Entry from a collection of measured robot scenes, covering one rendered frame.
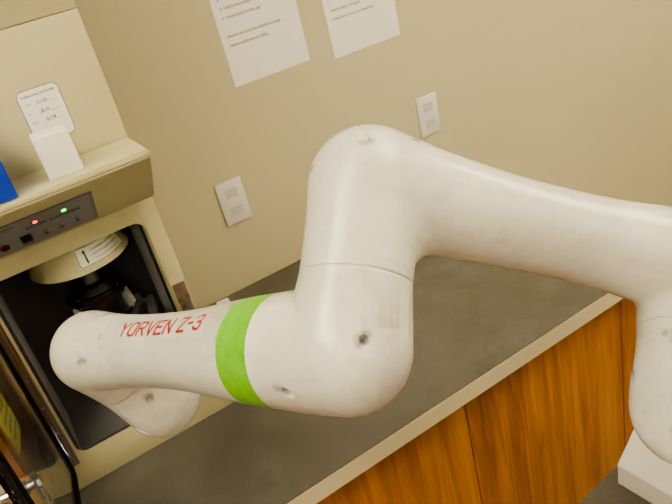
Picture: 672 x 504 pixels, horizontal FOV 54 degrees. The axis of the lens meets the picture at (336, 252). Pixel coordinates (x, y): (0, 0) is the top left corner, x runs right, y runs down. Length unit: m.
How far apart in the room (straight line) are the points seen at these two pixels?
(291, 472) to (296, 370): 0.62
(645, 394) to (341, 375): 0.36
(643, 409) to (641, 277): 0.14
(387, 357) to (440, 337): 0.81
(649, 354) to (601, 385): 0.85
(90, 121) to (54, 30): 0.14
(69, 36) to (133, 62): 0.48
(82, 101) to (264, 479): 0.68
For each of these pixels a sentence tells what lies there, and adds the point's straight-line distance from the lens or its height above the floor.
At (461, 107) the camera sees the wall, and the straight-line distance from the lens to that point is 2.03.
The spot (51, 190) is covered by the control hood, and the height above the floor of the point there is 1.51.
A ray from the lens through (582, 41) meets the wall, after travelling 2.37.
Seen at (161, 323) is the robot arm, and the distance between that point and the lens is 0.77.
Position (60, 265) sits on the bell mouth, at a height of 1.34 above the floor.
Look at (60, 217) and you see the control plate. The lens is 1.06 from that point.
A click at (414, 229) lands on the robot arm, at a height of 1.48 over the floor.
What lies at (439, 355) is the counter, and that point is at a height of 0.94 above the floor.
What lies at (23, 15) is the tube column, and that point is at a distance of 1.08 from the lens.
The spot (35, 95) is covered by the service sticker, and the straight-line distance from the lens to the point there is 1.09.
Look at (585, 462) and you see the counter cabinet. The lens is 1.76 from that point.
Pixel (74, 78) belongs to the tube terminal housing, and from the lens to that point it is 1.10.
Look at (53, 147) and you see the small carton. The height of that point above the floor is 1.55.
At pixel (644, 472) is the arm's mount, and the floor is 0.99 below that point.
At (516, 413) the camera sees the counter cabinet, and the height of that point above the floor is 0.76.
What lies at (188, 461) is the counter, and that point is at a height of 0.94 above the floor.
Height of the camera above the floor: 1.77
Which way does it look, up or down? 28 degrees down
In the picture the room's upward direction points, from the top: 15 degrees counter-clockwise
